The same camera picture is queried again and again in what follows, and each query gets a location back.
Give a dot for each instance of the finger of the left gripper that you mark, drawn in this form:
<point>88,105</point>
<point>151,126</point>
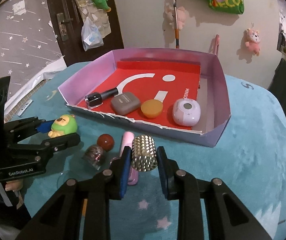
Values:
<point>46,148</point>
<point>25,128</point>

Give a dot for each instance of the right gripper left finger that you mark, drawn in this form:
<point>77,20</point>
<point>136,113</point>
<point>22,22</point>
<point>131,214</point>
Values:
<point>61,216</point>

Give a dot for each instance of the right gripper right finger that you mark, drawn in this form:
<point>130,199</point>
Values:
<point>207,209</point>

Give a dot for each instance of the green yellow toy figure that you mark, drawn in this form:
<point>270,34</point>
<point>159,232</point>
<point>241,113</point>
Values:
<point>65,124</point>

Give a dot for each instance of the red cap glass bottle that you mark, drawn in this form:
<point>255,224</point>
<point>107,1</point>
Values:
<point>96,154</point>

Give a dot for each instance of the purple nail polish bottle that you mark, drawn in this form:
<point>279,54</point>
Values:
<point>127,140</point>

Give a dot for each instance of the grey eye shadow case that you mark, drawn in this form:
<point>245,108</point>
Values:
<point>125,103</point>

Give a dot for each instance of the studded gold cylinder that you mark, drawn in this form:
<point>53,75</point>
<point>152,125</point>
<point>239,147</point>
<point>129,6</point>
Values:
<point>144,154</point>

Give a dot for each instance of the orange round disc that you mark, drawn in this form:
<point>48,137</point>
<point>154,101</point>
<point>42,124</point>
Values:
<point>152,108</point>
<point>84,208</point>

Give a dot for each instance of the person's left hand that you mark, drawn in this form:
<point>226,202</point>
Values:
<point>10,186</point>

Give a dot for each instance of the black nail polish bottle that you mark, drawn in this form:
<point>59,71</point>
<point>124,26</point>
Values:
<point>96,99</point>

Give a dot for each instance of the teal star tablecloth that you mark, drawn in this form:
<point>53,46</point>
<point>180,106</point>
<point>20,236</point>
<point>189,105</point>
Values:
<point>234,190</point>

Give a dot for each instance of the purple cardboard tray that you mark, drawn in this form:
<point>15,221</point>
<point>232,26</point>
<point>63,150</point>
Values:
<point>212,93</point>

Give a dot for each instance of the white round compact device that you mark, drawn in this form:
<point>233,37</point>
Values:
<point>186,112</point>

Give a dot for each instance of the plastic bag on door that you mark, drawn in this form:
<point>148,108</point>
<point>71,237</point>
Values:
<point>90,35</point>

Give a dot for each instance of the dark wooden door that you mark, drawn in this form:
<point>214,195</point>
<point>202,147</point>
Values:
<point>68,16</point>

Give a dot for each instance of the red Miniso paper liner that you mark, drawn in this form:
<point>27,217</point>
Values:
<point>161,80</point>

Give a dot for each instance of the green plush on door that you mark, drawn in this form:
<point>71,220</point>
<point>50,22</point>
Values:
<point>102,4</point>

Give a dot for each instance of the pink bear plush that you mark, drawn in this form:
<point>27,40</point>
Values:
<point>253,41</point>

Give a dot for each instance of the pink rods against wall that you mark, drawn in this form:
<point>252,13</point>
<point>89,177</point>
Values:
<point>216,45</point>

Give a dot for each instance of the orange handled stick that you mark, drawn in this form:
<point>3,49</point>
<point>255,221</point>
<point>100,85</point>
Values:
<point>176,30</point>

